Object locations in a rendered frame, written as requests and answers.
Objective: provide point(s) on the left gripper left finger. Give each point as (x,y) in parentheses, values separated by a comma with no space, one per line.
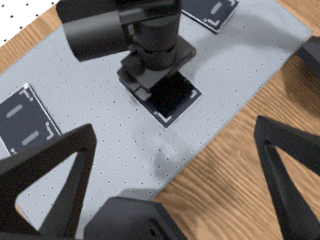
(21,170)

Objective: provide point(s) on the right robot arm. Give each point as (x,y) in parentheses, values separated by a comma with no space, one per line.
(99,28)

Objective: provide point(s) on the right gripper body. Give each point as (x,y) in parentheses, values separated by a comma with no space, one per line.
(150,67)

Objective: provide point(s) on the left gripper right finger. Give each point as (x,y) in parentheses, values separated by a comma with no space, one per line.
(296,219)

